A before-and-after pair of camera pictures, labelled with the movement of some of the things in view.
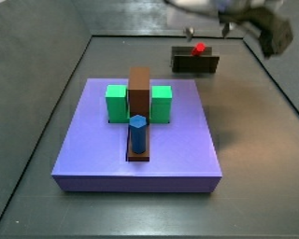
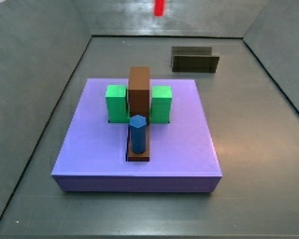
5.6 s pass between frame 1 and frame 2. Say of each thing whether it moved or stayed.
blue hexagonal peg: stayed
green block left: stayed
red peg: moved
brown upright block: stayed
